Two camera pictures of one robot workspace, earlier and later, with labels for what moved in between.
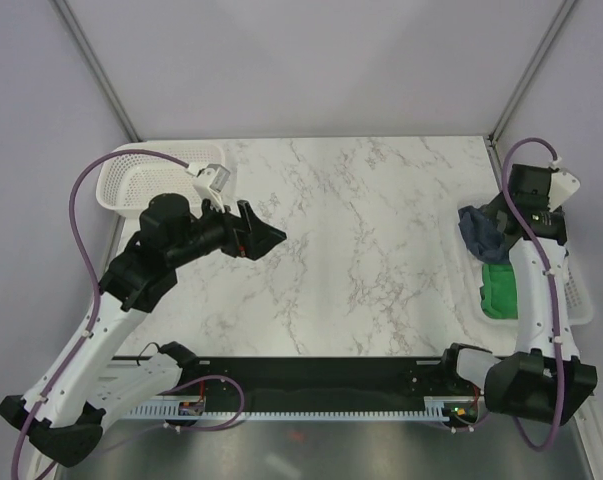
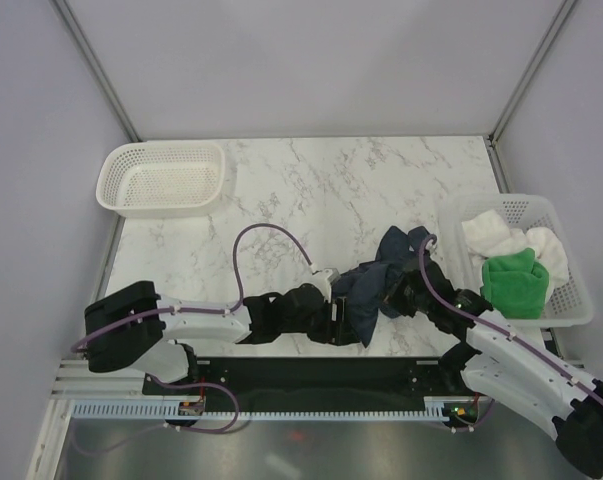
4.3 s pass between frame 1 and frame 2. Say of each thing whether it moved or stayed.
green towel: stayed
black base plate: stayed
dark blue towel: moved
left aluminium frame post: stayed
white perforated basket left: stayed
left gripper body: moved
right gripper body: moved
